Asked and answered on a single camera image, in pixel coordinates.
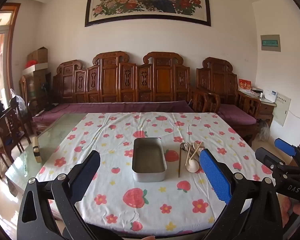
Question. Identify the carved wooden long sofa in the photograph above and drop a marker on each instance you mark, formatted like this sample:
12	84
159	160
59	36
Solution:
110	80

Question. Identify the white electric panel door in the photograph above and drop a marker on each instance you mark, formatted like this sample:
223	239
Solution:
281	110

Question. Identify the wooden side table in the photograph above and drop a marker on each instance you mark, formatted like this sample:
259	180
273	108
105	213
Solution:
265	108

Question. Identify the grey fluffy duster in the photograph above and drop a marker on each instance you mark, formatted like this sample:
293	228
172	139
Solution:
263	131

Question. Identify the metal spoon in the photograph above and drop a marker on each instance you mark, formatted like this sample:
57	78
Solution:
183	146

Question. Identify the stacked cardboard boxes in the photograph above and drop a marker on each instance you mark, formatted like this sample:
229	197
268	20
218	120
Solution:
36	85

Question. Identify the red card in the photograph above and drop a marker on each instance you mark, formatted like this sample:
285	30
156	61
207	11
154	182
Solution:
244	84

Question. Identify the stack of papers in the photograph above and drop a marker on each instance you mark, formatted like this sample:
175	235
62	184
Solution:
257	92

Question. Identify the wooden door frame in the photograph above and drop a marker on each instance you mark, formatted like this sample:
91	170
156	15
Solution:
13	42

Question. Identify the wooden block with black band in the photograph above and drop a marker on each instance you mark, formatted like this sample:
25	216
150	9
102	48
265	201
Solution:
37	150

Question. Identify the rectangular metal tray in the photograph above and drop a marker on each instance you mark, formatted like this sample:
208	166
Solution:
147	160

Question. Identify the carved wooden armchair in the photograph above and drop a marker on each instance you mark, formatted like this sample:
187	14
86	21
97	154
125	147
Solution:
220	80

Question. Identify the purple armchair seat cushion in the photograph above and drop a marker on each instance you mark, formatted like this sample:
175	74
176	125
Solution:
236	113

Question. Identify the white lidded box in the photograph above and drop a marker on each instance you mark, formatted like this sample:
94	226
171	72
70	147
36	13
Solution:
36	68

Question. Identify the dark wooden chopstick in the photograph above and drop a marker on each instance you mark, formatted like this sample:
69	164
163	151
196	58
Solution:
180	160

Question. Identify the white desk device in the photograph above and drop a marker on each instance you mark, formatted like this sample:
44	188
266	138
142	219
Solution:
271	95

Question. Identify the framed peacock flower painting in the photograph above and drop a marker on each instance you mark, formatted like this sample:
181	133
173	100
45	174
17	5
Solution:
147	2

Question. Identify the clear plastic bag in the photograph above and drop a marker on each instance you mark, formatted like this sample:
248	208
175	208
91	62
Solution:
20	102

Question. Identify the dark wooden dining chair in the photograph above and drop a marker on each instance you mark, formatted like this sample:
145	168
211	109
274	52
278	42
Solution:
5	140
20	122

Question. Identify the cream soup spoon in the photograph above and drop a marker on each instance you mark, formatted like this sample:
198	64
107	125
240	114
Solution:
192	167

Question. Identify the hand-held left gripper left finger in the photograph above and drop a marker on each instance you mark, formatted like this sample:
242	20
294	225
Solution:
87	177

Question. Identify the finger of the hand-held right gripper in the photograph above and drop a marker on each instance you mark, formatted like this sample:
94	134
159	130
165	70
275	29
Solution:
267	156
285	146

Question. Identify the green wall panel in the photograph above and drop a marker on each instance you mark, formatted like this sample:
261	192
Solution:
270	43

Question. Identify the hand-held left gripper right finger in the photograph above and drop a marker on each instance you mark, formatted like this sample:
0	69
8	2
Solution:
215	177

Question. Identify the brown cardboard box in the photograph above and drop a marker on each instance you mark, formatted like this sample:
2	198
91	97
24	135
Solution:
40	55

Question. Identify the strawberry flower print tablecloth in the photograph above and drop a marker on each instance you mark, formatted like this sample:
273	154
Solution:
140	123

